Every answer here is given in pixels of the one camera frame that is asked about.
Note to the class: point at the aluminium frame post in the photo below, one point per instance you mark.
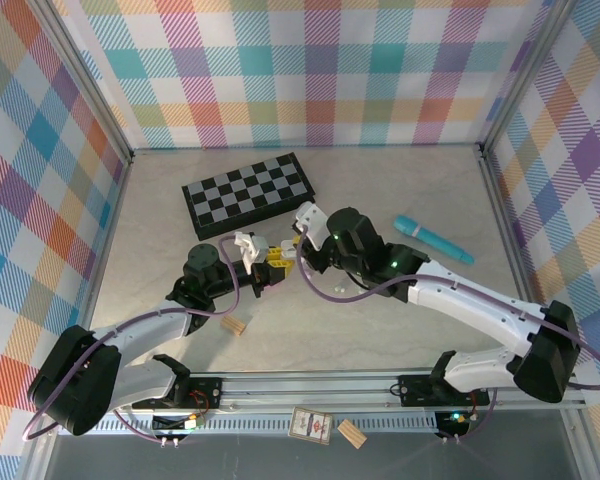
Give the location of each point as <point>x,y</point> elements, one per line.
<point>92,87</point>
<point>526,75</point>

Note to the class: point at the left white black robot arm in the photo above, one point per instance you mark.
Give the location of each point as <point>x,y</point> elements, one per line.
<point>145,325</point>

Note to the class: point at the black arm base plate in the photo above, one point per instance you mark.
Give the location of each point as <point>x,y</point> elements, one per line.
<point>415,390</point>
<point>205,392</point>

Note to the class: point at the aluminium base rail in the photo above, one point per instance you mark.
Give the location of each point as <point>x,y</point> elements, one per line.
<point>305,387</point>

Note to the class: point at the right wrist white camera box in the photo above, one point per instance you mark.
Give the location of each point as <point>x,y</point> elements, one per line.
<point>312,217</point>

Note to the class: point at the small controller board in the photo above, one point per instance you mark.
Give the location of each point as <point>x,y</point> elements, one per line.
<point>455,420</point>
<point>175,424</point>

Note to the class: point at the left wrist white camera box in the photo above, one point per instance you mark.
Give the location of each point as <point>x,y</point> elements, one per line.
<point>251,250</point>

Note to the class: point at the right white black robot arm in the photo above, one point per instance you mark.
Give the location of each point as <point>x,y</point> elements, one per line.
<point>470,295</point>

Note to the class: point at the playing card box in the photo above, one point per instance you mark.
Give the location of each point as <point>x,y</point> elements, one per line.
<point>311,426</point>

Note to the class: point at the teal toy microphone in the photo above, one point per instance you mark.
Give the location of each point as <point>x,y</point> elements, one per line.
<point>430,239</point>

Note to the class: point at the small wooden block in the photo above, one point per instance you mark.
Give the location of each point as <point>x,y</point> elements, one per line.
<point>233,326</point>
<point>352,434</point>

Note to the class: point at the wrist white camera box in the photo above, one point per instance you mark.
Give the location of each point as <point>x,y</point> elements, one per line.
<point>251,250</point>
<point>312,217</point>

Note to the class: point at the black grey folding chessboard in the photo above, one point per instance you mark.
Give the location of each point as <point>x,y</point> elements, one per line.
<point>245,192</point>

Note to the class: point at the aluminium side rail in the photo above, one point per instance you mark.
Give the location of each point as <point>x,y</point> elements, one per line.
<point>505,225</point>
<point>108,240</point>

